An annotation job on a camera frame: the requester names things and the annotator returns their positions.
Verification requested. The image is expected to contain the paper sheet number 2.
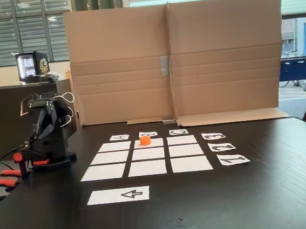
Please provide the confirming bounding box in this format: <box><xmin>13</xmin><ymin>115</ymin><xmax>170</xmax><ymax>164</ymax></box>
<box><xmin>207</xmin><ymin>140</ymin><xmax>237</xmax><ymax>153</ymax></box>

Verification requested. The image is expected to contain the black power cable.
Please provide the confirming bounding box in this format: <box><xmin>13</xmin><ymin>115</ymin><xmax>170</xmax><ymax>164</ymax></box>
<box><xmin>0</xmin><ymin>144</ymin><xmax>29</xmax><ymax>173</ymax></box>

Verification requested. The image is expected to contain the brown cardboard screen panel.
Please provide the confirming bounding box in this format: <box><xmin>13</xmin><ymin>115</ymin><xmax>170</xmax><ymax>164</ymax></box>
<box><xmin>163</xmin><ymin>0</ymin><xmax>294</xmax><ymax>129</ymax></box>
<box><xmin>63</xmin><ymin>2</ymin><xmax>179</xmax><ymax>130</ymax></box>

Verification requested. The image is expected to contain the black red bar clamp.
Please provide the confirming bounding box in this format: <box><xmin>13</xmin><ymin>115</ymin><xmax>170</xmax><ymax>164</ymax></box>
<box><xmin>12</xmin><ymin>147</ymin><xmax>53</xmax><ymax>180</ymax></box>

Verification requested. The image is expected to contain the clear tape piece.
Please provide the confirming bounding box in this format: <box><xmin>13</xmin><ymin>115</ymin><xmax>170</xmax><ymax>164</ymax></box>
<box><xmin>157</xmin><ymin>215</ymin><xmax>205</xmax><ymax>229</ymax></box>

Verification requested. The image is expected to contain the white crumpled bag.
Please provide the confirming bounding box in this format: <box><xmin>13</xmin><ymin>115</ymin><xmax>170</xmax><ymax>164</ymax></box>
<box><xmin>48</xmin><ymin>70</ymin><xmax>64</xmax><ymax>82</ymax></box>

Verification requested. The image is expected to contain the paper sheet number 3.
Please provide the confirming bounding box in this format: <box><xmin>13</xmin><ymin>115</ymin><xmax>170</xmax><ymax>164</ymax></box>
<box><xmin>200</xmin><ymin>131</ymin><xmax>226</xmax><ymax>142</ymax></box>

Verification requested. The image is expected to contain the white paper grid square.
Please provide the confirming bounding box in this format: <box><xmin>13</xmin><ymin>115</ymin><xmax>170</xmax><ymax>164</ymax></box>
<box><xmin>97</xmin><ymin>141</ymin><xmax>133</xmax><ymax>153</ymax></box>
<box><xmin>170</xmin><ymin>154</ymin><xmax>214</xmax><ymax>174</ymax></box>
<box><xmin>168</xmin><ymin>143</ymin><xmax>205</xmax><ymax>158</ymax></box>
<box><xmin>167</xmin><ymin>134</ymin><xmax>199</xmax><ymax>146</ymax></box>
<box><xmin>133</xmin><ymin>137</ymin><xmax>164</xmax><ymax>149</ymax></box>
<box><xmin>131</xmin><ymin>147</ymin><xmax>165</xmax><ymax>161</ymax></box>
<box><xmin>89</xmin><ymin>150</ymin><xmax>131</xmax><ymax>165</ymax></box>
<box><xmin>127</xmin><ymin>159</ymin><xmax>167</xmax><ymax>177</ymax></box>
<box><xmin>79</xmin><ymin>163</ymin><xmax>127</xmax><ymax>182</ymax></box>

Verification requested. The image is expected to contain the black mini fridge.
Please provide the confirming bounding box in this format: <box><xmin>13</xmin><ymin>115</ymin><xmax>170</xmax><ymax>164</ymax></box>
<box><xmin>14</xmin><ymin>50</ymin><xmax>51</xmax><ymax>85</ymax></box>

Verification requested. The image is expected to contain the orange handled spring clamp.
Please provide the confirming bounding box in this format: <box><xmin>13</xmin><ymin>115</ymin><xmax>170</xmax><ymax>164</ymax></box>
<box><xmin>0</xmin><ymin>168</ymin><xmax>24</xmax><ymax>192</ymax></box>

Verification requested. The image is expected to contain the paper sheet letter B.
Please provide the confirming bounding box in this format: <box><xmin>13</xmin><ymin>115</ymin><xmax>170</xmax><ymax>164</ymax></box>
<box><xmin>138</xmin><ymin>130</ymin><xmax>158</xmax><ymax>139</ymax></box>

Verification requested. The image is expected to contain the white arrow paper sheet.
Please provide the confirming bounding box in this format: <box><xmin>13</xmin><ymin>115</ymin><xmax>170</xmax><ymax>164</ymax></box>
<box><xmin>86</xmin><ymin>185</ymin><xmax>151</xmax><ymax>206</ymax></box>

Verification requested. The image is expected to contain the paper sheet letter A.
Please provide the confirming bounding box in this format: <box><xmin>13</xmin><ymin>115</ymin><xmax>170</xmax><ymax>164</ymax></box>
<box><xmin>108</xmin><ymin>134</ymin><xmax>131</xmax><ymax>142</ymax></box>

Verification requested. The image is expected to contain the paper sheet number 1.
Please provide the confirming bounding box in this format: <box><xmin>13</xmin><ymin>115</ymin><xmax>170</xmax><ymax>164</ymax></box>
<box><xmin>216</xmin><ymin>151</ymin><xmax>251</xmax><ymax>166</ymax></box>

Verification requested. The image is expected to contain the small black device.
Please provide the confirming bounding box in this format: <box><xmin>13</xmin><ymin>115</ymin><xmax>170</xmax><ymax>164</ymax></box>
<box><xmin>38</xmin><ymin>74</ymin><xmax>56</xmax><ymax>84</ymax></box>

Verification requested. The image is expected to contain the round orange token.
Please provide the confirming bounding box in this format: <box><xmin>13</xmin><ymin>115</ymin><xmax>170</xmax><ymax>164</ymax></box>
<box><xmin>139</xmin><ymin>135</ymin><xmax>152</xmax><ymax>147</ymax></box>

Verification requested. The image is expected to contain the paper sheet letter C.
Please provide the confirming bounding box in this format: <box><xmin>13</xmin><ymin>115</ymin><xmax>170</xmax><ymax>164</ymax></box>
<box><xmin>168</xmin><ymin>128</ymin><xmax>189</xmax><ymax>136</ymax></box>

